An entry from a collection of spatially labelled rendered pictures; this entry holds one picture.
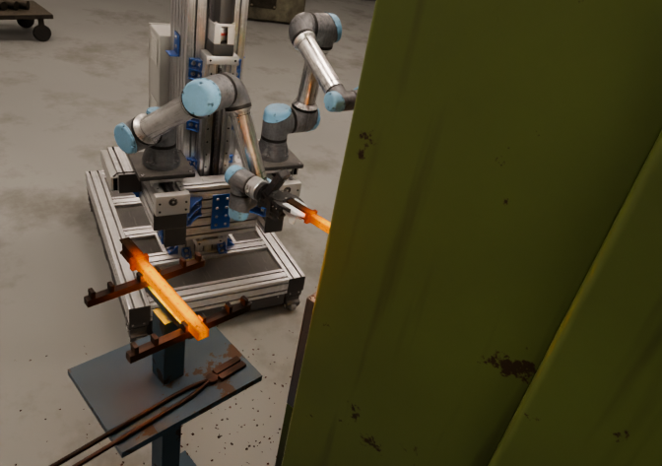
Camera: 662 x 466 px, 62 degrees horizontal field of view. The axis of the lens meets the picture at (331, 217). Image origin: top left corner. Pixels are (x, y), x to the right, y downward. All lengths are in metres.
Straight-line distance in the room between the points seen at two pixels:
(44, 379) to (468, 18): 2.23
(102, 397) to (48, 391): 1.05
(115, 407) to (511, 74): 1.18
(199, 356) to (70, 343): 1.21
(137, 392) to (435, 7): 1.15
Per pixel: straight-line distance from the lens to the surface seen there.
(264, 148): 2.47
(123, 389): 1.55
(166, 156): 2.31
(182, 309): 1.35
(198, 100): 1.87
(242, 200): 1.95
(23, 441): 2.45
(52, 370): 2.65
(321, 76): 2.13
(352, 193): 0.98
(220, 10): 2.28
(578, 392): 0.81
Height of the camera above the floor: 1.91
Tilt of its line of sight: 31 degrees down
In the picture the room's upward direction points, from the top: 11 degrees clockwise
